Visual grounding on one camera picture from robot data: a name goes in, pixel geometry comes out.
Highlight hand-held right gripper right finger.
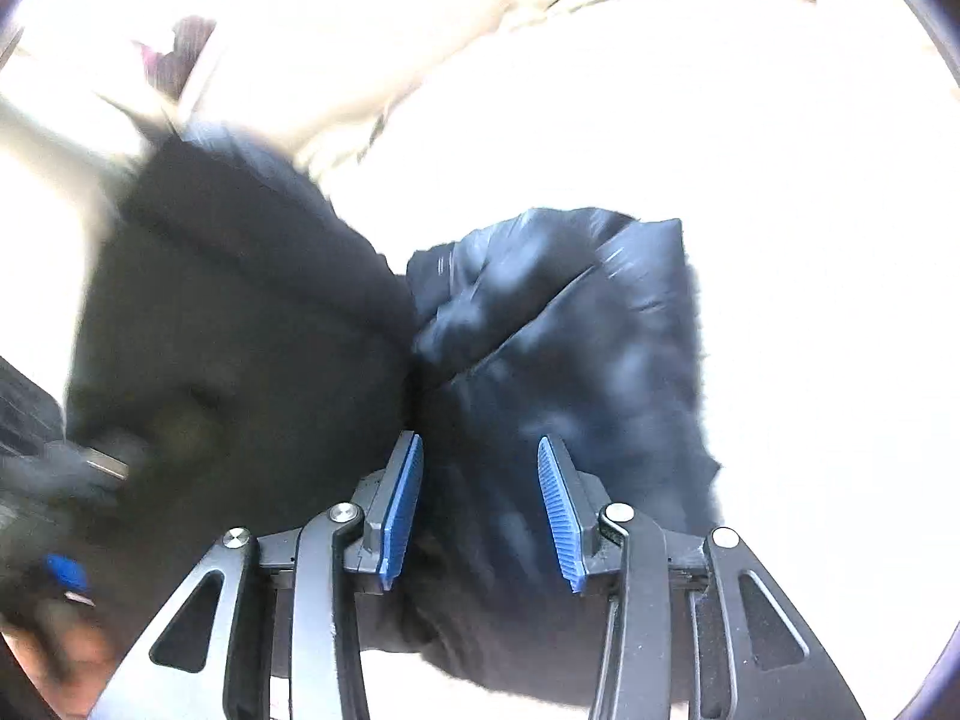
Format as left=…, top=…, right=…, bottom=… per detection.
left=536, top=435, right=872, bottom=720

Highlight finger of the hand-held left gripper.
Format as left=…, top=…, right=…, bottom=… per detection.
left=30, top=551, right=98, bottom=612

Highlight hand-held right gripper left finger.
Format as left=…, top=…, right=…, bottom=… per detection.
left=88, top=431, right=426, bottom=720

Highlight black printed jacket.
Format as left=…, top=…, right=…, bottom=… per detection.
left=64, top=120, right=725, bottom=707

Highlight white textured bedspread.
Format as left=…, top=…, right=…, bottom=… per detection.
left=0, top=0, right=960, bottom=720

